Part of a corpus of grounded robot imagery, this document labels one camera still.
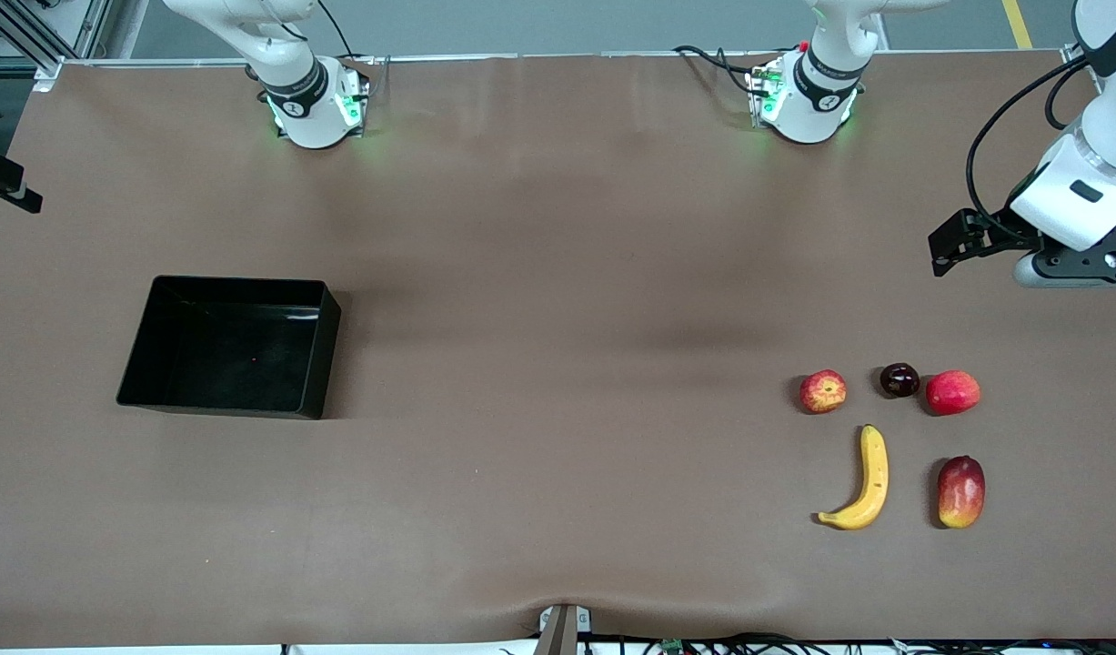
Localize yellow banana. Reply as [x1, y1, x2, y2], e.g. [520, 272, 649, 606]
[817, 424, 890, 531]

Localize red round peach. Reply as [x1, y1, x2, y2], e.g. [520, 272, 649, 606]
[925, 369, 982, 417]

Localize thin black base cable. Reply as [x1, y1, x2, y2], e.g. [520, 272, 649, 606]
[317, 0, 390, 92]

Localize red yellow streaked apple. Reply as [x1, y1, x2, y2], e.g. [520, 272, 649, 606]
[799, 368, 848, 415]

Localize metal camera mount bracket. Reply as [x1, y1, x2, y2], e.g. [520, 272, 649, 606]
[535, 603, 593, 655]

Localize red yellow mango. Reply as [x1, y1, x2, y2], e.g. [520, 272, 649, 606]
[937, 455, 987, 529]

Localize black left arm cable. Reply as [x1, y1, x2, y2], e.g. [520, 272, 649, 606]
[965, 56, 1104, 242]

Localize brown table mat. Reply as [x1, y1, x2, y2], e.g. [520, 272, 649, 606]
[0, 50, 1116, 649]

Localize dark purple plum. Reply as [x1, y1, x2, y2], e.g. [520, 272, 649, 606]
[879, 362, 920, 399]

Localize aluminium frame profile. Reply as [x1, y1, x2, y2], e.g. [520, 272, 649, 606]
[0, 0, 113, 92]

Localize black base cables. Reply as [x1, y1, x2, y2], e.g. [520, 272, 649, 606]
[672, 44, 799, 96]

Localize black plastic box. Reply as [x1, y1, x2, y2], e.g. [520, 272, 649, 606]
[116, 275, 343, 421]

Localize black cable bundle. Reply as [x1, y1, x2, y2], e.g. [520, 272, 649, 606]
[280, 632, 1116, 655]

